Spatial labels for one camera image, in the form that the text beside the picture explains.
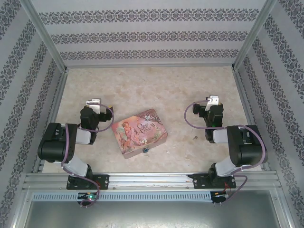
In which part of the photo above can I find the pink illustrated tin box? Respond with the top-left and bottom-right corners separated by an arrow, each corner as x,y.
111,108 -> 169,160

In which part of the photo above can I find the grey slotted cable duct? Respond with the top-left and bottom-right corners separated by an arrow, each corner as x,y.
32,191 -> 212,202

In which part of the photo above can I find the aluminium side rail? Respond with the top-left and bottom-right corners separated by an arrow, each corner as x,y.
33,71 -> 69,173
232,67 -> 271,171

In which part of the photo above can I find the left wrist camera silver bracket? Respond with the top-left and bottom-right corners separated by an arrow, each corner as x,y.
85,98 -> 102,115

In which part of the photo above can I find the small circuit board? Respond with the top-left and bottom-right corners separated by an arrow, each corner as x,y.
212,191 -> 229,204
77,192 -> 98,200

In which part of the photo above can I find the grey metal sheet panel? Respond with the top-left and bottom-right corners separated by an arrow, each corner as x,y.
22,200 -> 289,228

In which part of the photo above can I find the aluminium cross rail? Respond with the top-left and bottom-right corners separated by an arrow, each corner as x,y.
64,64 -> 236,70

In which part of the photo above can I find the wide aluminium mounting rail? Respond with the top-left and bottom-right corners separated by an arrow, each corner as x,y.
23,172 -> 279,190

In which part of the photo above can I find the wrist camera silver bracket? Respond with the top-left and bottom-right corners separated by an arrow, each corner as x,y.
85,98 -> 102,115
205,95 -> 220,111

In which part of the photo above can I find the right wrist camera silver bracket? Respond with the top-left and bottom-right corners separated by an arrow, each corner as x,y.
205,95 -> 220,111

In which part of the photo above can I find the aluminium frame post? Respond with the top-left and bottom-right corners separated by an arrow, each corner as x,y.
20,0 -> 69,73
232,0 -> 278,71

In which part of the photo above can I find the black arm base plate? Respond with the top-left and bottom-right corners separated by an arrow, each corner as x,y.
67,174 -> 110,190
191,173 -> 238,190

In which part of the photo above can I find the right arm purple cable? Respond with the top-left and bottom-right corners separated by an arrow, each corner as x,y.
184,100 -> 266,205

